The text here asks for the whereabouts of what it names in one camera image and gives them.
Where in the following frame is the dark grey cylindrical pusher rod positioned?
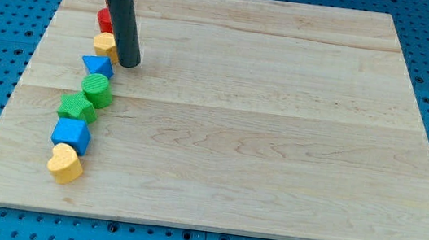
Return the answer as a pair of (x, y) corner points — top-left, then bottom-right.
(106, 0), (141, 68)

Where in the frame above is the yellow heart block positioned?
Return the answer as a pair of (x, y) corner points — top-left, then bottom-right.
(46, 143), (84, 184)

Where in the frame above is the light wooden board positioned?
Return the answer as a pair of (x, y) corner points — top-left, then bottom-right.
(0, 0), (429, 240)

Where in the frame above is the yellow pentagon block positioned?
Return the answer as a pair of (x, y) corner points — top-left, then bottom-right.
(93, 32), (120, 64)

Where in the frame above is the blue triangle block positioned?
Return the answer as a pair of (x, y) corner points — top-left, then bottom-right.
(82, 55), (114, 79)

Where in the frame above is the red block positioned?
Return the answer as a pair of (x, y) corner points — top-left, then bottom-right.
(96, 7), (113, 33)

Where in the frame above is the green cylinder block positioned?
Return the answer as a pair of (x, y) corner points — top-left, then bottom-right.
(81, 73), (113, 109)

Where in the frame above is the green star block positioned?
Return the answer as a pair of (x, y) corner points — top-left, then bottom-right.
(57, 92), (98, 124)

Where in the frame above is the blue cube block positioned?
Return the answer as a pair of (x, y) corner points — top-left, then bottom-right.
(50, 117), (91, 156)

